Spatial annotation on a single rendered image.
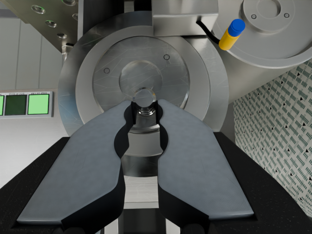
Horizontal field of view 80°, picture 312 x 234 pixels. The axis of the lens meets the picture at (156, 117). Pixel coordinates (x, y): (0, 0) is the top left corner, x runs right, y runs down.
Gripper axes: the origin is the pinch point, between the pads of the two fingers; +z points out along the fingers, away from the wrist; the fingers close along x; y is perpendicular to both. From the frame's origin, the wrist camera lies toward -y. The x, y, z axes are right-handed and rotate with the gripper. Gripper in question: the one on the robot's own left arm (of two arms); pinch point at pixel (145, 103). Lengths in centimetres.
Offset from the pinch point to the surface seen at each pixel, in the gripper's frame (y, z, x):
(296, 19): -3.7, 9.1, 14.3
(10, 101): 16, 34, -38
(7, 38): 20, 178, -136
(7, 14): 1, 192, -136
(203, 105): 1.9, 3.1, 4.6
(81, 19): -4.2, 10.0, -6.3
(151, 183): 33.3, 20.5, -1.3
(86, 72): -0.6, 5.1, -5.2
